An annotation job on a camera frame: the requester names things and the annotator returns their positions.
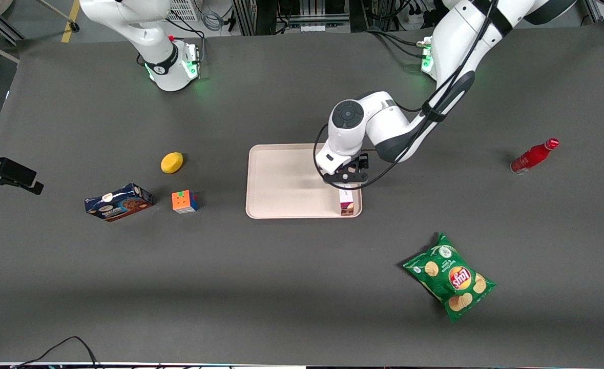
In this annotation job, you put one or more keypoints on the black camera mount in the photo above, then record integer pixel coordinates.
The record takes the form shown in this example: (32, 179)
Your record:
(9, 173)

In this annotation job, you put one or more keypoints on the beige plastic tray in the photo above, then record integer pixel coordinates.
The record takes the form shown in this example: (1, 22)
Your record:
(286, 179)

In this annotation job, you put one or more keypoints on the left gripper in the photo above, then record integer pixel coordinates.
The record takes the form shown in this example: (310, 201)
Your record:
(361, 162)

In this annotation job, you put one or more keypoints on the red tartan cookie box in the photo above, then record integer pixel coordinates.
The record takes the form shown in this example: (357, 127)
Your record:
(347, 205)

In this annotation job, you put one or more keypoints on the yellow lemon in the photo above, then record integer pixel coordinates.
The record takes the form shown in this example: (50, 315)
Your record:
(171, 163)

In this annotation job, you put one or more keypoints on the green Lay's chips bag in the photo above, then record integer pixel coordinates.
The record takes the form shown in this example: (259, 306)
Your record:
(450, 279)

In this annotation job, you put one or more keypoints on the white power strip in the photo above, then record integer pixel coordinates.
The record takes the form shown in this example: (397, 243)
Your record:
(313, 27)

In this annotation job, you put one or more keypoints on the blue cookie box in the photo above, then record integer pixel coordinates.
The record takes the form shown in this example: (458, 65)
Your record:
(120, 202)

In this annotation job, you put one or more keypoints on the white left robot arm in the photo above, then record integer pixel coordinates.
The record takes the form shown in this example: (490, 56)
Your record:
(383, 118)

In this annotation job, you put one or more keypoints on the white vented box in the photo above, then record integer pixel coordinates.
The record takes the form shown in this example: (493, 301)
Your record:
(184, 9)

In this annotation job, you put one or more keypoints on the colourful Rubik's cube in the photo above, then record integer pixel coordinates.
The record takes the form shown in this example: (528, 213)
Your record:
(184, 202)

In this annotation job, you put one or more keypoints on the aluminium profile frame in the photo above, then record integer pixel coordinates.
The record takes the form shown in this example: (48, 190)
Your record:
(243, 15)

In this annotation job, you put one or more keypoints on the red Coca-Cola bottle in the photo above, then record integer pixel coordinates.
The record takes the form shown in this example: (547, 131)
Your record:
(532, 156)

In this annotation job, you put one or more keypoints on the black tripod leg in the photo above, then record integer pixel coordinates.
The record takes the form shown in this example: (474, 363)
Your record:
(74, 24)

